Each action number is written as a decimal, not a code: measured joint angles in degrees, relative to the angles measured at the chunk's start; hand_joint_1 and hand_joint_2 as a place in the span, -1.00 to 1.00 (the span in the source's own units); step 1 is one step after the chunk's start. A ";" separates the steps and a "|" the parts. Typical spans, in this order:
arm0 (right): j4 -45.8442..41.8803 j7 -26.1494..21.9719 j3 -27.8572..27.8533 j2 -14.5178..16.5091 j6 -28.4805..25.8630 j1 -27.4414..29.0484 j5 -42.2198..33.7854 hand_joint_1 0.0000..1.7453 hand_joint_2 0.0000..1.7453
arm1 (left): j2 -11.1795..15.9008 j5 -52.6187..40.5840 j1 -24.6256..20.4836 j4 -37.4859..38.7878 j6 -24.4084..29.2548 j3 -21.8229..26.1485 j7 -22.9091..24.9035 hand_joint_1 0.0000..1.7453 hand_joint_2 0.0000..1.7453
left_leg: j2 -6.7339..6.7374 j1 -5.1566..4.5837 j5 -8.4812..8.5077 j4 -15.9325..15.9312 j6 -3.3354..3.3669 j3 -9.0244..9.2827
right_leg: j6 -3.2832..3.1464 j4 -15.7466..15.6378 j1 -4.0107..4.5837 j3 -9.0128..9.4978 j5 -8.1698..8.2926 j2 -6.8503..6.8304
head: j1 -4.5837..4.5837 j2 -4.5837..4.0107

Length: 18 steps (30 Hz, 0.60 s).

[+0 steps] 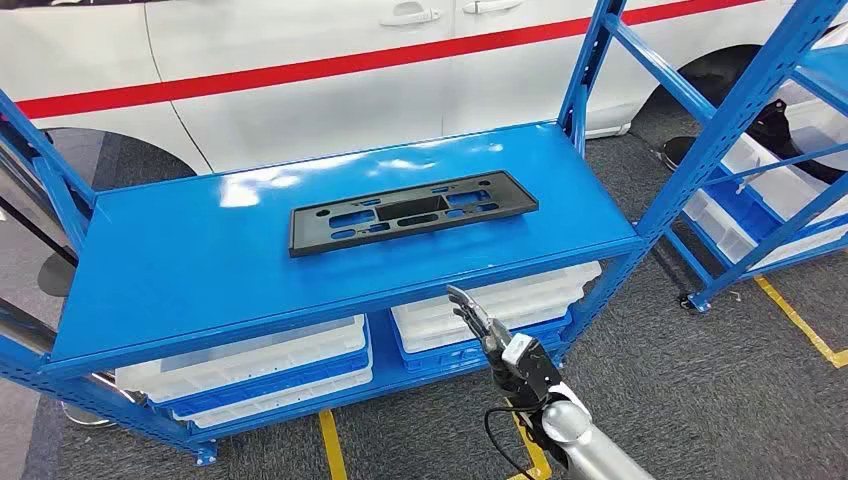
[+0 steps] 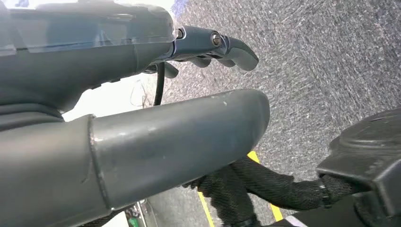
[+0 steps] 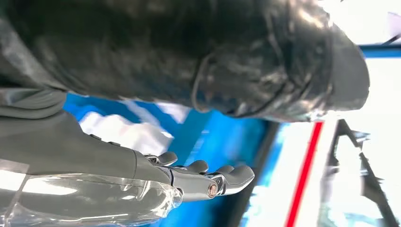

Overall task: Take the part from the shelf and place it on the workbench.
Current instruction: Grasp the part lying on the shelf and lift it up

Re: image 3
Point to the robot right grey hand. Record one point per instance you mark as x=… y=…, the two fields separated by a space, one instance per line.
x=94 y=150

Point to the blue metal shelf rack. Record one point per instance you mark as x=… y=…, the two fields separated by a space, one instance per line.
x=219 y=141

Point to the white car red stripe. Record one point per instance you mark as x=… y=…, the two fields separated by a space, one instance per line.
x=304 y=172

